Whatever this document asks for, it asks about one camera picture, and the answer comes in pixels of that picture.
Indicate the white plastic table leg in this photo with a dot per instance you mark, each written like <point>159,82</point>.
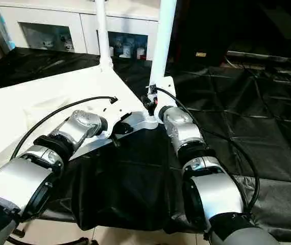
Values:
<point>163,41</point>
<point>102,30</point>

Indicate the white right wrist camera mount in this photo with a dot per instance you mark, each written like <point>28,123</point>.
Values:
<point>163,102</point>

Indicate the small orange label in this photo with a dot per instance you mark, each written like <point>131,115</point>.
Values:
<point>201,54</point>

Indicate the white glass-door cabinet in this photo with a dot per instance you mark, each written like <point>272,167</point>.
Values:
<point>74,18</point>

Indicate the white plastic table top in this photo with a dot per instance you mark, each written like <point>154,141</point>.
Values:
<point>43,102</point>

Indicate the black table mat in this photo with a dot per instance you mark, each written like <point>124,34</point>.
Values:
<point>268,132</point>

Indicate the teal plastic object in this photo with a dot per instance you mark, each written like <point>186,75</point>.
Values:
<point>3,30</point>

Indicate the long black bar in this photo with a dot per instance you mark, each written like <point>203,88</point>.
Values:
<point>268,55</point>

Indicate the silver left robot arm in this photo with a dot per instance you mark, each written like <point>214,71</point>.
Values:
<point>28,173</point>

